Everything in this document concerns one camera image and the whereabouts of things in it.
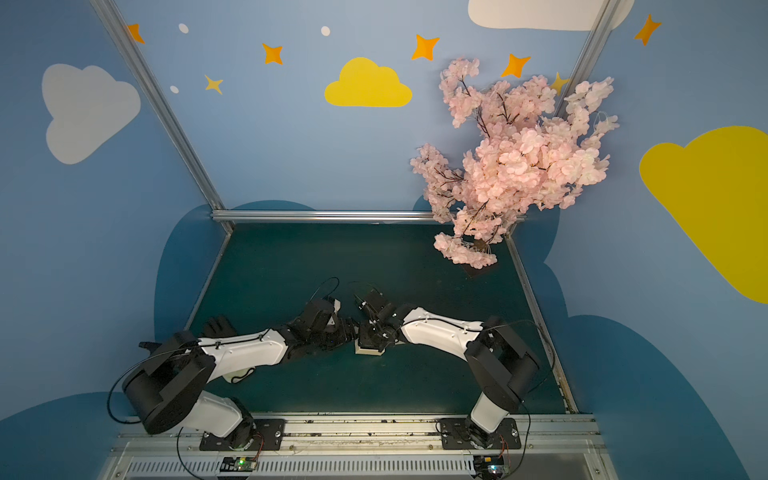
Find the right green circuit board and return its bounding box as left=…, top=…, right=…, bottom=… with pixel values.
left=473, top=456, right=507, bottom=480

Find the aluminium frame post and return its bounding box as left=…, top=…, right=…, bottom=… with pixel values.
left=90, top=0, right=225, bottom=210
left=555, top=0, right=621, bottom=118

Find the right aluminium frame post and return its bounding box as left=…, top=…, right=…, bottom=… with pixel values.
left=555, top=0, right=621, bottom=118

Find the left aluminium frame post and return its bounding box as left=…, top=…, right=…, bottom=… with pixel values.
left=90, top=0, right=225, bottom=210

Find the brown tree base plate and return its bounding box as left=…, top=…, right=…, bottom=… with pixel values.
left=462, top=261, right=499, bottom=278

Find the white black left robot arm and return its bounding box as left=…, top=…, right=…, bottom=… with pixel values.
left=122, top=299, right=358, bottom=437

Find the white box base black insert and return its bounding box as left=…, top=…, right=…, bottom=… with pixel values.
left=354, top=339, right=386, bottom=356

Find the left green circuit board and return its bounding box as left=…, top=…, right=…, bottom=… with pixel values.
left=219, top=457, right=258, bottom=473

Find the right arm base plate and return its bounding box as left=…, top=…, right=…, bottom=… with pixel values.
left=436, top=418, right=522, bottom=450

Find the horizontal aluminium frame rail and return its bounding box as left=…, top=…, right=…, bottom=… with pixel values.
left=211, top=210, right=435, bottom=224

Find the black red handled tool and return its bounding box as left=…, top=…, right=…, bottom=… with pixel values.
left=139, top=341, right=161, bottom=355

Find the green circuit board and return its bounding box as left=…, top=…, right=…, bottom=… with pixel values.
left=473, top=456, right=507, bottom=480
left=219, top=457, right=258, bottom=473

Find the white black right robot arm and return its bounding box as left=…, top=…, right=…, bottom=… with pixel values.
left=356, top=289, right=542, bottom=435

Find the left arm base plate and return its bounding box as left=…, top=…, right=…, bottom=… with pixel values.
left=199, top=418, right=286, bottom=452

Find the front aluminium rail track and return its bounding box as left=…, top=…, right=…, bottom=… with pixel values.
left=99, top=413, right=618, bottom=479

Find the pink cherry blossom tree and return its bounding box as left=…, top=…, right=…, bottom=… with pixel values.
left=410, top=59, right=619, bottom=268

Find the black glove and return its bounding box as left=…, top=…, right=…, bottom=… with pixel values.
left=202, top=315, right=238, bottom=339

